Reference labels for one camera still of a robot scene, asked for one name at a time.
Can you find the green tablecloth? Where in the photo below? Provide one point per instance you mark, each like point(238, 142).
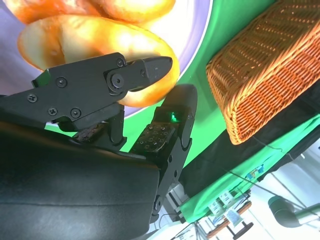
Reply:
point(208, 117)

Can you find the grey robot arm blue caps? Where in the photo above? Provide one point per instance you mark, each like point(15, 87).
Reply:
point(282, 210)

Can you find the green cloth with print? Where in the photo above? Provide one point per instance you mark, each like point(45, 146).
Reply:
point(207, 202)

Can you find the long striped orange bread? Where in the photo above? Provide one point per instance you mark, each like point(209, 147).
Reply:
point(125, 10)

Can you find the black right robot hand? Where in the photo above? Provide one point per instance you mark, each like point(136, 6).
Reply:
point(75, 187)

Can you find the white round plate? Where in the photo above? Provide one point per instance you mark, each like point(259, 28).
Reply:
point(190, 30)

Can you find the brown wooden stand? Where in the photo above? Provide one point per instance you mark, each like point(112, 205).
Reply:
point(245, 205)

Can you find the orange wicker basket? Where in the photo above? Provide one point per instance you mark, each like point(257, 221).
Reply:
point(262, 75)

